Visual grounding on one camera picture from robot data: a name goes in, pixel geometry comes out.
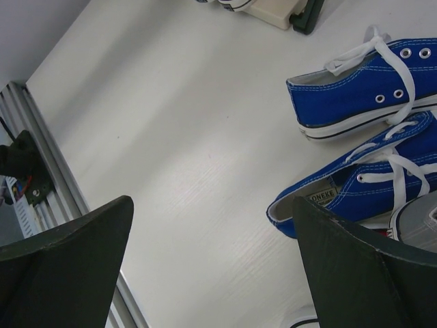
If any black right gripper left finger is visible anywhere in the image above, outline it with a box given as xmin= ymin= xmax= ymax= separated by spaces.
xmin=1 ymin=195 xmax=134 ymax=327

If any grey slotted cable duct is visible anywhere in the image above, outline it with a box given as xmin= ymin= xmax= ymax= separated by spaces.
xmin=14 ymin=197 xmax=40 ymax=238

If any orange sneaker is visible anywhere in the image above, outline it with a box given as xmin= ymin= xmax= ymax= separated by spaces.
xmin=218 ymin=0 xmax=254 ymax=12

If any beige black shoe shelf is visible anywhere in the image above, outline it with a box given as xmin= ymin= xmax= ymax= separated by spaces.
xmin=244 ymin=0 xmax=325 ymax=36

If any grey sneaker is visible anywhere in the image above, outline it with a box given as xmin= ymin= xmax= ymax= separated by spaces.
xmin=387 ymin=191 xmax=436 ymax=253

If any blue sneaker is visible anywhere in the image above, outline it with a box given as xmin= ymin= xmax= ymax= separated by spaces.
xmin=286 ymin=25 xmax=436 ymax=140
xmin=266 ymin=110 xmax=436 ymax=238

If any aluminium mounting rail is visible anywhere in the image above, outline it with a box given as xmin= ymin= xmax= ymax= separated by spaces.
xmin=1 ymin=82 xmax=147 ymax=327

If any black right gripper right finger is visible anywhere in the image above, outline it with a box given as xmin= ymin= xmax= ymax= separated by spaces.
xmin=294 ymin=197 xmax=436 ymax=327

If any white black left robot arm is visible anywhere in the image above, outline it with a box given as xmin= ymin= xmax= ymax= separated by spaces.
xmin=1 ymin=130 xmax=54 ymax=206

